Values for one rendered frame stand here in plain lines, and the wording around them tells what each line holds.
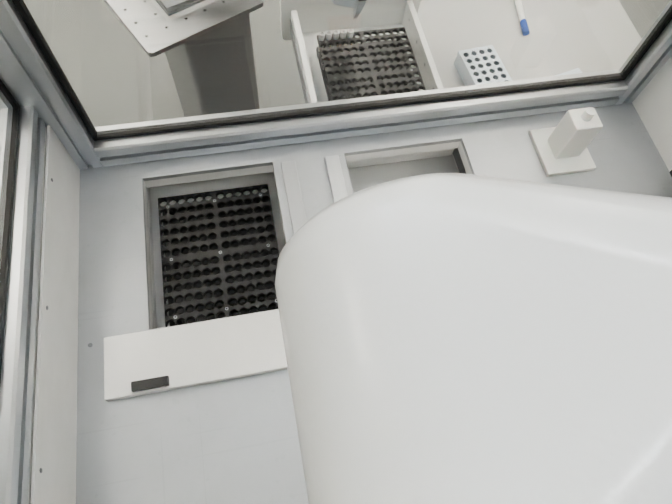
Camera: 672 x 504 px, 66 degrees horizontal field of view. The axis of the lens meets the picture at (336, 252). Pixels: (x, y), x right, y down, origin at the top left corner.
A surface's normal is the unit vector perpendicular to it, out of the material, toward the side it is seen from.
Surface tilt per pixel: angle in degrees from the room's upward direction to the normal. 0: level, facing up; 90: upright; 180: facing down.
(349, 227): 31
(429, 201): 10
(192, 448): 0
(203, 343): 0
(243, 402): 0
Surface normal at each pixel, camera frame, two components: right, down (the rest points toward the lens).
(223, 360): 0.06, -0.43
